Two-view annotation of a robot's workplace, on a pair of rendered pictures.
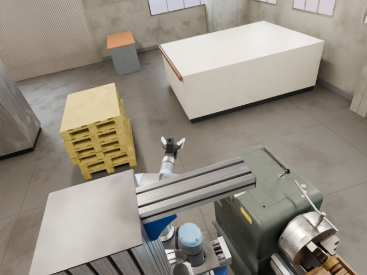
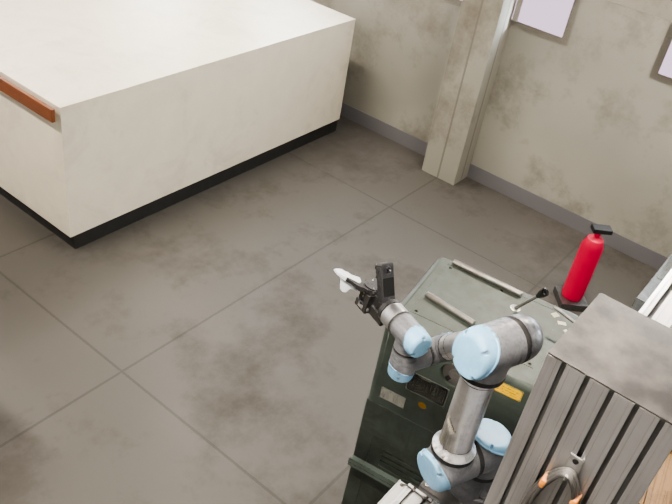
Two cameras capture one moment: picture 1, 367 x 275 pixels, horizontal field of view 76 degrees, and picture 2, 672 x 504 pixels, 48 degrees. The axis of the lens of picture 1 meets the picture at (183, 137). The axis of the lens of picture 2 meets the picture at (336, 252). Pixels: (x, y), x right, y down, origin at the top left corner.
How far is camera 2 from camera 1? 1.50 m
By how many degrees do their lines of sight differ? 39
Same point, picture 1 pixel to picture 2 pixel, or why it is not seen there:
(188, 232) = (492, 432)
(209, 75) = (130, 103)
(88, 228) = (658, 365)
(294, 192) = (551, 328)
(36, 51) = not seen: outside the picture
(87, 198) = (606, 340)
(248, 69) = (217, 84)
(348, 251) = not seen: hidden behind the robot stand
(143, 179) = (497, 332)
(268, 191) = not seen: hidden behind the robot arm
